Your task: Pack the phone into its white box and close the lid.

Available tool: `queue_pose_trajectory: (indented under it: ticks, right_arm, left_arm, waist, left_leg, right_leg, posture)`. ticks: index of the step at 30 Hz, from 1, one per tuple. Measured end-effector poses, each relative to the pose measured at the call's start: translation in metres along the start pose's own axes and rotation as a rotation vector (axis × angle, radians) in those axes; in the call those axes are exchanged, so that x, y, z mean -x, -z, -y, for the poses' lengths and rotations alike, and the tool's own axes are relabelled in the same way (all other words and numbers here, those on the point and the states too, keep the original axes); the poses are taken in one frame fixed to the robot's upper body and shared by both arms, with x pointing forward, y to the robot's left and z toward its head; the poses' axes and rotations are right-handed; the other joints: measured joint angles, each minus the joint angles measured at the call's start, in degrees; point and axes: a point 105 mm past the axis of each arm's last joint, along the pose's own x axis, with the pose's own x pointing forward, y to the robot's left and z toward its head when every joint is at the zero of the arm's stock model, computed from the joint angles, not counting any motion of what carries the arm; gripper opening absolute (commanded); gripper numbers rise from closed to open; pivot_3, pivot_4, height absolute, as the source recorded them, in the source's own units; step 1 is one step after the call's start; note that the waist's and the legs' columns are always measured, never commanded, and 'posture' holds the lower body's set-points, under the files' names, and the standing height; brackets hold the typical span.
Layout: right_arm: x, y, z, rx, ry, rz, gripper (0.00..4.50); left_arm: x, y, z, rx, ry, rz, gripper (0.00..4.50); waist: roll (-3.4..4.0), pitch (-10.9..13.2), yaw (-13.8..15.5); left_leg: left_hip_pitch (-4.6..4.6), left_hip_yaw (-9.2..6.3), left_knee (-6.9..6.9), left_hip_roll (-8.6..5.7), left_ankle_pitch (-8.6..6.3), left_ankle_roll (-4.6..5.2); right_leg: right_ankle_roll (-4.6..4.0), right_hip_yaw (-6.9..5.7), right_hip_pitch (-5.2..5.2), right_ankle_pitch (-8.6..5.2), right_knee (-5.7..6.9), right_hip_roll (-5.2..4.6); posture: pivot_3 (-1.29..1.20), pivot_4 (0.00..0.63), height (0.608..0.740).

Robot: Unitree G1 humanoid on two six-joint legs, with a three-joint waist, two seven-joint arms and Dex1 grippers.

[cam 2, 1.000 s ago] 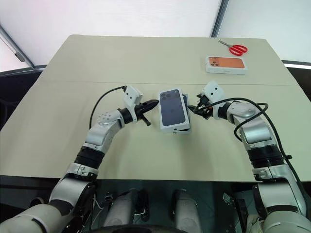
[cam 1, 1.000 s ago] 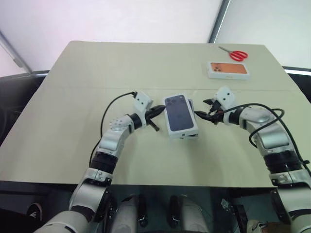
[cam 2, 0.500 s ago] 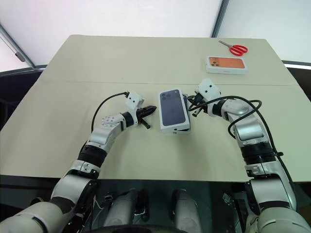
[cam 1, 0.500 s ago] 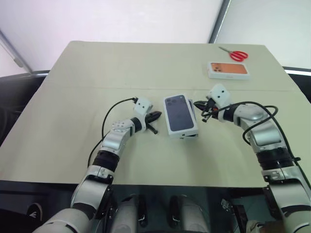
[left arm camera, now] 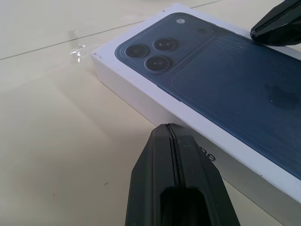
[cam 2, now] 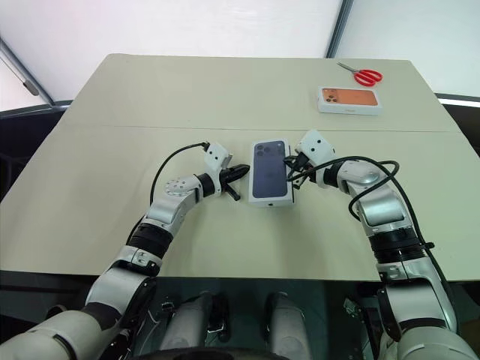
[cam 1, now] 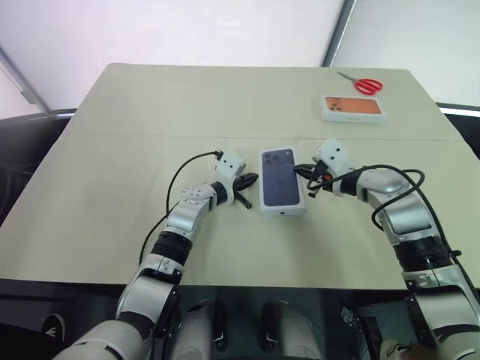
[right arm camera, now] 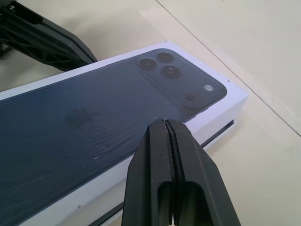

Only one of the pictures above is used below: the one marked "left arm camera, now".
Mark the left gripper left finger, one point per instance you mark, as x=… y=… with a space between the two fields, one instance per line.
x=150 y=179

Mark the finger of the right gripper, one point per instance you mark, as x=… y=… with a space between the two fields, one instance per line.
x=275 y=11
x=279 y=33

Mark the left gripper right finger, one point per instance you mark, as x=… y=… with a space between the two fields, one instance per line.
x=204 y=179

